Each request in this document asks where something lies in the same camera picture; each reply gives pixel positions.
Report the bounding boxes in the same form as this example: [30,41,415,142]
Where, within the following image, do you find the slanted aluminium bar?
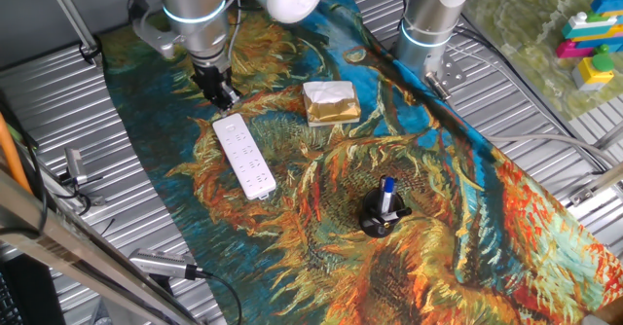
[41,0,101,61]

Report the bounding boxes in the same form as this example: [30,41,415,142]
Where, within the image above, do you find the green patterned cloth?
[461,0,623,122]

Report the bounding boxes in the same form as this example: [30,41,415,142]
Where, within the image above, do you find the white power strip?
[211,112,277,201]

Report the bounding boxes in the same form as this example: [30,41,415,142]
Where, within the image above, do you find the colourful toy brick tower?
[556,0,623,59]

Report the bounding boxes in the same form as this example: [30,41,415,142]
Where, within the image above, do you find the aluminium profile with bracket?
[567,162,623,208]

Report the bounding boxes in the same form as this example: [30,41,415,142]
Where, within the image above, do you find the blue capped marker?
[379,175,398,215]

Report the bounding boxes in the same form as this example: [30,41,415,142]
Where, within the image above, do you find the gold white tissue pack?
[301,80,362,128]

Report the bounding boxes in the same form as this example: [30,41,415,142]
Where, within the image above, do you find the metal frame bar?
[0,168,201,325]

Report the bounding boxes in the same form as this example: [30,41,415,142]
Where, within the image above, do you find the black pen holder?
[358,188,408,239]

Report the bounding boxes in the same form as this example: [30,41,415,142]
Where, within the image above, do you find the yellow brick with green knob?
[571,44,616,92]

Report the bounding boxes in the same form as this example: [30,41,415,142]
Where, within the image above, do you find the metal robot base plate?
[422,52,468,103]

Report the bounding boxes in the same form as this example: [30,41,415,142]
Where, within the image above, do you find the silver ribbed camera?
[128,248,208,281]

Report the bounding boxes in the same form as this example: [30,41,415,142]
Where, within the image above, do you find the black box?
[0,254,67,325]

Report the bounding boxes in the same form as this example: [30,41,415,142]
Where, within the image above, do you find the orange tube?
[0,112,33,195]

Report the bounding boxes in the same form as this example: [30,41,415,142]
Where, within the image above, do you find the sunflower painting cloth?
[99,0,623,325]

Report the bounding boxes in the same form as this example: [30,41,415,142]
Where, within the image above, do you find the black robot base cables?
[452,22,607,175]

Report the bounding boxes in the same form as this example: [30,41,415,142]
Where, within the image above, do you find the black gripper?
[191,60,242,112]

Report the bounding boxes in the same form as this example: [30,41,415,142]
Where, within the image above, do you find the small silver camera on stand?
[57,147,106,207]

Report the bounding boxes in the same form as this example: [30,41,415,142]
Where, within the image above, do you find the grey hose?
[486,133,622,168]

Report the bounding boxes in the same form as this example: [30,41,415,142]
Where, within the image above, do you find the black pen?
[382,206,413,222]

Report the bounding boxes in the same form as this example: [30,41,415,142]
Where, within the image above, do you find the thin black camera cable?
[53,173,93,217]

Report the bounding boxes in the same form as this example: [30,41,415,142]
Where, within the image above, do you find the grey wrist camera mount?
[127,0,179,61]

